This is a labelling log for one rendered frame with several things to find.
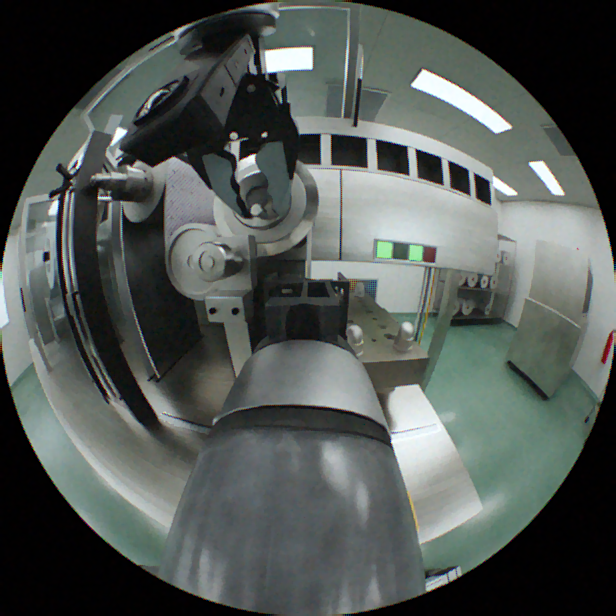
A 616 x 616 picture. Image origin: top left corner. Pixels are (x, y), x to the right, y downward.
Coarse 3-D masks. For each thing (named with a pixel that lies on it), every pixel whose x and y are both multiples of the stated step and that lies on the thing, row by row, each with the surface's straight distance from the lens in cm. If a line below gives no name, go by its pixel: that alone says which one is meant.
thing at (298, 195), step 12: (252, 168) 27; (300, 180) 25; (300, 192) 25; (300, 204) 24; (228, 216) 27; (288, 216) 24; (300, 216) 24; (240, 228) 26; (276, 228) 24; (288, 228) 24; (264, 240) 25; (276, 240) 24
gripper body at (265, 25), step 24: (216, 24) 17; (240, 24) 17; (264, 24) 18; (192, 48) 20; (264, 48) 24; (264, 72) 22; (240, 96) 16; (264, 96) 16; (240, 120) 16; (264, 120) 16; (216, 144) 18
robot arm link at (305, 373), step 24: (264, 360) 8; (288, 360) 7; (312, 360) 7; (336, 360) 7; (240, 384) 7; (264, 384) 6; (288, 384) 6; (312, 384) 6; (336, 384) 6; (360, 384) 7; (240, 408) 6; (312, 408) 12; (336, 408) 5; (360, 408) 6
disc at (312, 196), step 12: (252, 156) 29; (240, 168) 28; (300, 168) 26; (312, 180) 26; (312, 192) 25; (216, 204) 28; (312, 204) 25; (216, 216) 28; (312, 216) 24; (228, 228) 27; (252, 228) 26; (300, 228) 24; (288, 240) 24; (300, 240) 24; (264, 252) 25; (276, 252) 25
